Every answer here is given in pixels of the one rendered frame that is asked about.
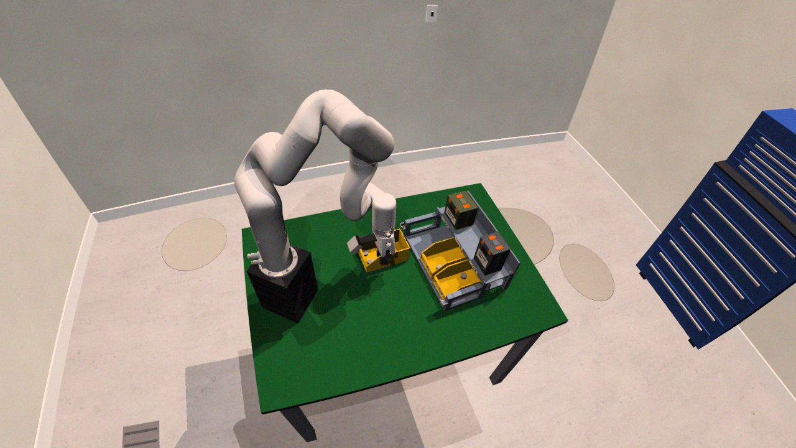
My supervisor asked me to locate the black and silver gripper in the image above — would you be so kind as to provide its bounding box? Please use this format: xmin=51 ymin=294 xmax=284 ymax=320
xmin=374 ymin=232 xmax=395 ymax=264

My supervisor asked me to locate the dark grey tool case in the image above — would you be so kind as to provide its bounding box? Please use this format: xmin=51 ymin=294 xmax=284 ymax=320
xmin=474 ymin=231 xmax=511 ymax=276

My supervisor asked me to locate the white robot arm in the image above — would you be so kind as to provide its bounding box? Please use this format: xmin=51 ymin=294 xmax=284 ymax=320
xmin=234 ymin=90 xmax=396 ymax=278

